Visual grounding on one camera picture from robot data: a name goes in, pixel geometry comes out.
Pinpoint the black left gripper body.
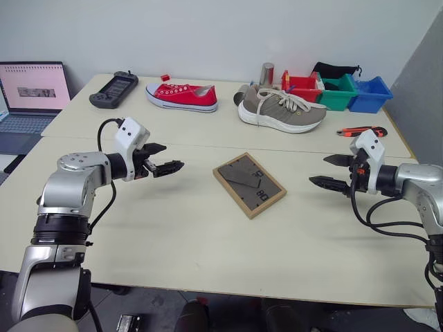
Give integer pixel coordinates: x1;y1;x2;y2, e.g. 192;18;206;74
133;147;159;181

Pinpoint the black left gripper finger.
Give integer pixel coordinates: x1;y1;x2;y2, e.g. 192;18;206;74
152;160;186;179
140;142;168;157

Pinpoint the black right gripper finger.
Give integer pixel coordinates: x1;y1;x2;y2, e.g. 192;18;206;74
322;154;356;168
308;175;353;197

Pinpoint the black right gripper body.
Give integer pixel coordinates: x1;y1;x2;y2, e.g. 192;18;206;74
347;149;368;194

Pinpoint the laptop computer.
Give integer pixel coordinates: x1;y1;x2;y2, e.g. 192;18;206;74
0;61;73;156

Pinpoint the orange black utility knife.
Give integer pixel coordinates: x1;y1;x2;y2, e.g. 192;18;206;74
336;127;389;140

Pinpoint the red canvas sneaker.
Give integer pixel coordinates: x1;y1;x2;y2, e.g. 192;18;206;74
145;82;219;113

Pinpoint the green plastic bin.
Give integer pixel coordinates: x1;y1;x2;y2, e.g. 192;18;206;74
316;73;359;113

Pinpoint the blue plastic bin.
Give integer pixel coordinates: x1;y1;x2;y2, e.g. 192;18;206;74
347;75;395;115

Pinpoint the black handheld game console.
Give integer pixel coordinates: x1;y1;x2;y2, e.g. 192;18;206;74
89;70;140;110

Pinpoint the beige laced sneaker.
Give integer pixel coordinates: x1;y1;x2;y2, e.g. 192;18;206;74
237;86;328;134

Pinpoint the red plastic bin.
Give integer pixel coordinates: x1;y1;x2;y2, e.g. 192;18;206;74
280;69;325;104

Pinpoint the grey tape roll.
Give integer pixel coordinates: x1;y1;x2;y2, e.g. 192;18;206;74
232;84;260;107

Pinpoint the silver metal cylinder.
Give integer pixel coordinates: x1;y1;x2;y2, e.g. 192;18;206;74
260;62;276;88

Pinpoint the dark rounded shape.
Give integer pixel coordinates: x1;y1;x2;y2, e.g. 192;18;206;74
174;298;210;332

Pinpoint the black box under table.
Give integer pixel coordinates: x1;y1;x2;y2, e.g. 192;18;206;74
116;313;147;332

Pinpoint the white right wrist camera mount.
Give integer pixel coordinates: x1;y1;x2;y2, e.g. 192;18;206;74
349;129;386;196

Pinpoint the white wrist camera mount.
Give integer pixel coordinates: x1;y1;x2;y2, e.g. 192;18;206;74
349;129;386;196
114;117;152;183

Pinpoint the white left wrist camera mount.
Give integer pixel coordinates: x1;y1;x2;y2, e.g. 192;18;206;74
114;117;152;183

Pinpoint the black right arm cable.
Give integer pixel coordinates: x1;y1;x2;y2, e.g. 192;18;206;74
349;176;443;243

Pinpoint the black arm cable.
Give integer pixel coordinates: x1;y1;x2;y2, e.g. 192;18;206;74
88;118;125;231
349;176;443;243

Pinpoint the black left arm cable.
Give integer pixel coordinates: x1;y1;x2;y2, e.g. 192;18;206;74
88;118;125;231

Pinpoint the wooden framed slate board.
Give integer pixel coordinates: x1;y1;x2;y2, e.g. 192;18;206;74
212;151;288;221

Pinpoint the black drawstring pouch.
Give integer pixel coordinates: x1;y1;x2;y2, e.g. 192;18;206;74
311;61;363;80

